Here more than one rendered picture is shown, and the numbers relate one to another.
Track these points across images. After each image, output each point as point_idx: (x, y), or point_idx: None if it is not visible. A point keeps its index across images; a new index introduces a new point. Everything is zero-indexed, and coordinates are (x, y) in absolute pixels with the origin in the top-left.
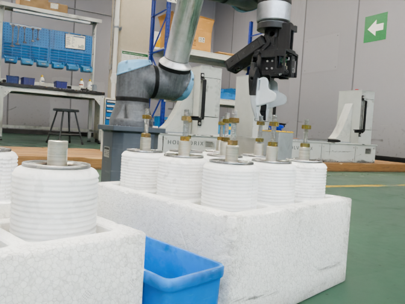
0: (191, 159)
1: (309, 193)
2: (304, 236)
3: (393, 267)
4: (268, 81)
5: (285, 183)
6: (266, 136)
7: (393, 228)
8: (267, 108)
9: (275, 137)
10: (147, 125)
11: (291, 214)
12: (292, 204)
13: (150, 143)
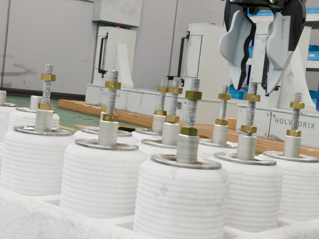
0: (79, 132)
1: (134, 216)
2: None
3: None
4: (234, 17)
5: (66, 174)
6: None
7: None
8: (274, 68)
9: (109, 106)
10: (160, 99)
11: (26, 213)
12: (55, 207)
13: (158, 124)
